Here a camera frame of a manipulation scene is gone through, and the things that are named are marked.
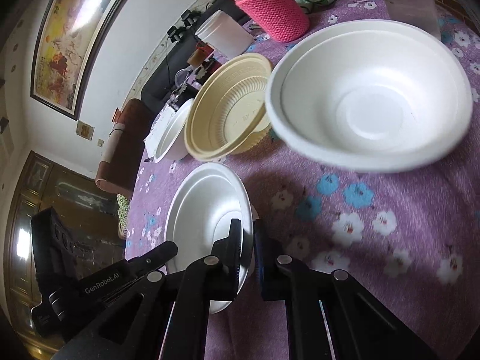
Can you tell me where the white plastic jar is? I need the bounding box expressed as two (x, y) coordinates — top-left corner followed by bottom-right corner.
(194, 10), (254, 59)

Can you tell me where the framed painting on wall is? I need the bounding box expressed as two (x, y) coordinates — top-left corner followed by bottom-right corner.
(30, 0), (126, 120)

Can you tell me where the black leather sofa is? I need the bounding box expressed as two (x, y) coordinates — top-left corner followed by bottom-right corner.
(140, 0), (249, 115)

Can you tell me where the white foam bowl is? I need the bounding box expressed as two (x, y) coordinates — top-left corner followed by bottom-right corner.
(163, 162), (260, 316)
(265, 19), (473, 173)
(154, 98), (194, 164)

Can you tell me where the purple floral tablecloth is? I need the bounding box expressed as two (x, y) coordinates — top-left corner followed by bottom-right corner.
(125, 0), (479, 359)

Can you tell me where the beige plastic bowl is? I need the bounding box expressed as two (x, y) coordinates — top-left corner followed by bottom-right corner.
(184, 53), (272, 162)

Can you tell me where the pink knit-sleeved thermos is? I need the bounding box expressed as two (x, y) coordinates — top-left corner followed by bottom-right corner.
(233, 0), (310, 43)

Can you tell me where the brown fabric sofa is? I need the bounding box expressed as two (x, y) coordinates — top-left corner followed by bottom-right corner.
(95, 98), (155, 199)

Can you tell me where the wooden glass-panel cabinet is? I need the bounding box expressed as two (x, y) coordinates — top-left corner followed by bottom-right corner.
(2, 151), (125, 359)

